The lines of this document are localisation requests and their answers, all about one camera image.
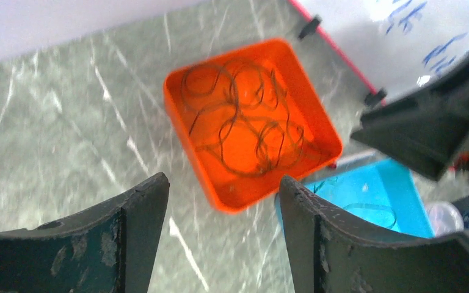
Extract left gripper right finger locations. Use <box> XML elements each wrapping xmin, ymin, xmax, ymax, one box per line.
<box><xmin>278</xmin><ymin>176</ymin><xmax>469</xmax><ymax>292</ymax></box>

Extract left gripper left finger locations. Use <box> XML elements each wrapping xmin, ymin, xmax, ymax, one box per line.
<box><xmin>0</xmin><ymin>172</ymin><xmax>170</xmax><ymax>292</ymax></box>

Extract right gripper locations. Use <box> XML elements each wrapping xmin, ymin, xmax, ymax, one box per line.
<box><xmin>351</xmin><ymin>55</ymin><xmax>469</xmax><ymax>181</ymax></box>

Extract black cable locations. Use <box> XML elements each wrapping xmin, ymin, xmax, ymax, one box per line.
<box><xmin>311</xmin><ymin>176</ymin><xmax>399</xmax><ymax>231</ymax></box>

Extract brown cable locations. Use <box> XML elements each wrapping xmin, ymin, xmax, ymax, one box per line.
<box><xmin>180</xmin><ymin>58</ymin><xmax>324</xmax><ymax>179</ymax></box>

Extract white marker pen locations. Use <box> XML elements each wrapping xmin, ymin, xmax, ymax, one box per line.
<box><xmin>328</xmin><ymin>149</ymin><xmax>378</xmax><ymax>169</ymax></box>

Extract black whiteboard clip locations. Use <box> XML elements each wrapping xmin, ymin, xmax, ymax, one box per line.
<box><xmin>297</xmin><ymin>15</ymin><xmax>322</xmax><ymax>40</ymax></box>
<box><xmin>364</xmin><ymin>88</ymin><xmax>387</xmax><ymax>108</ymax></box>

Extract light blue square tray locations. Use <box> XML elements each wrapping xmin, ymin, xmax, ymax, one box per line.
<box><xmin>275</xmin><ymin>157</ymin><xmax>435</xmax><ymax>239</ymax></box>

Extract clear plastic cup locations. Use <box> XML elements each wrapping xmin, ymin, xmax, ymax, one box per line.
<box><xmin>424</xmin><ymin>201</ymin><xmax>465</xmax><ymax>237</ymax></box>

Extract pink framed whiteboard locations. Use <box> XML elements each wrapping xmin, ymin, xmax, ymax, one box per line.
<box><xmin>293</xmin><ymin>0</ymin><xmax>469</xmax><ymax>101</ymax></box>

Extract orange square tray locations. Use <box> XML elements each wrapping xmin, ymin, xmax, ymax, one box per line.
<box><xmin>163</xmin><ymin>38</ymin><xmax>343</xmax><ymax>214</ymax></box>

